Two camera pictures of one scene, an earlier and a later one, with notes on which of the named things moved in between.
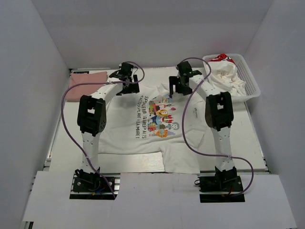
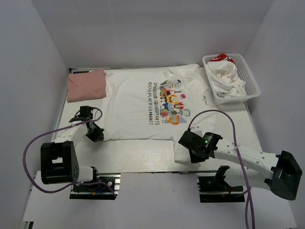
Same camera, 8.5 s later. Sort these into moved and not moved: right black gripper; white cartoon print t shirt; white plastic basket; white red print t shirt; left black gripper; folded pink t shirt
Moved: right black gripper; white cartoon print t shirt; left black gripper
Not moved: white red print t shirt; folded pink t shirt; white plastic basket
